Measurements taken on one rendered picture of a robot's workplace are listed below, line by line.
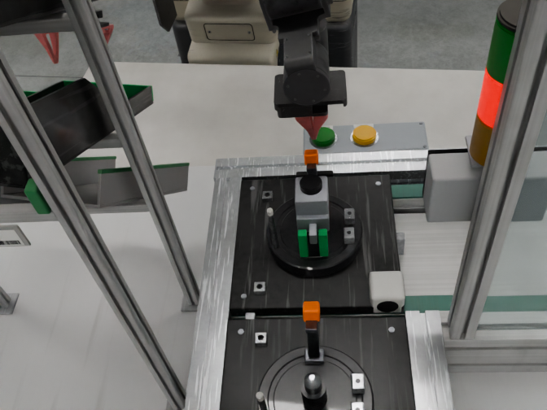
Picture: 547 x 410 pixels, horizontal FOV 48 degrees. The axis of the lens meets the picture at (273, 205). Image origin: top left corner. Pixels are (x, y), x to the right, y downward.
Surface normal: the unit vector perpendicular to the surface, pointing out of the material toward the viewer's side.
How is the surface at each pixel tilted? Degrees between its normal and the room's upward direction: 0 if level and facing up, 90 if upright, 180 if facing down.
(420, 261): 0
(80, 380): 0
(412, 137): 0
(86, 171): 90
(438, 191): 90
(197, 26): 98
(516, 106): 90
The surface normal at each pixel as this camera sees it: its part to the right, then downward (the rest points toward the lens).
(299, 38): -0.28, -0.55
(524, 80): -0.04, 0.77
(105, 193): 0.97, 0.10
